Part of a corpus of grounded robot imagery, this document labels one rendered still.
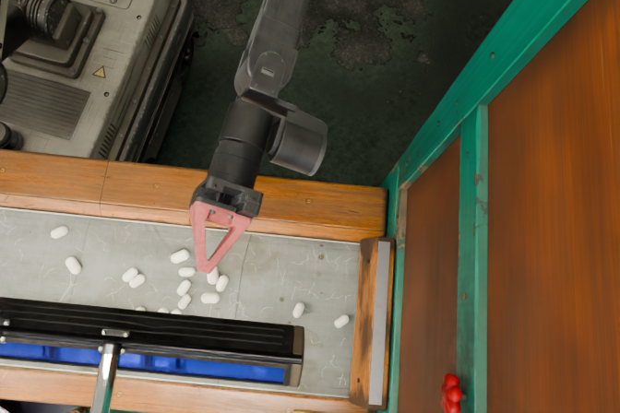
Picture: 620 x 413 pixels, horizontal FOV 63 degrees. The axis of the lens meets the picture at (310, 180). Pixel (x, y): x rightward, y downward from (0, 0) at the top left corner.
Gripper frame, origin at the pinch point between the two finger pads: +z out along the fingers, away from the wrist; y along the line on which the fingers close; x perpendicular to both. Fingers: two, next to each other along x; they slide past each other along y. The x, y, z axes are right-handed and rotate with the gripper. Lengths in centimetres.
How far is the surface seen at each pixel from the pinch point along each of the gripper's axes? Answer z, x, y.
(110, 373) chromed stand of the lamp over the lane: 15.0, 5.7, 9.9
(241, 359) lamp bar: 9.7, -8.7, 6.0
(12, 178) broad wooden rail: -9, 33, 57
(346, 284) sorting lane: -5, -35, 36
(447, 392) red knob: 6.4, -24.7, -14.2
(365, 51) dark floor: -101, -54, 108
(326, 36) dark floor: -103, -38, 114
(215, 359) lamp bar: 10.5, -5.8, 7.4
